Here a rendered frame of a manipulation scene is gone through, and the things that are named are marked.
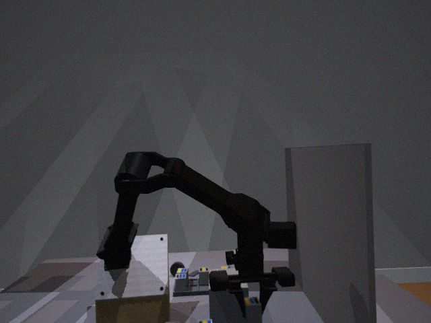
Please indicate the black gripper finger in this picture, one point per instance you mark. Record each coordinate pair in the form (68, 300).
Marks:
(240, 298)
(264, 295)

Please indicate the grey flat panel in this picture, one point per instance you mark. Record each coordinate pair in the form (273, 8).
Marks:
(329, 197)

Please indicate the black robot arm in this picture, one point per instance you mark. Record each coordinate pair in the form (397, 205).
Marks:
(243, 214)

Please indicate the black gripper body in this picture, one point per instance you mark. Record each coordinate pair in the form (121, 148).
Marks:
(250, 270)

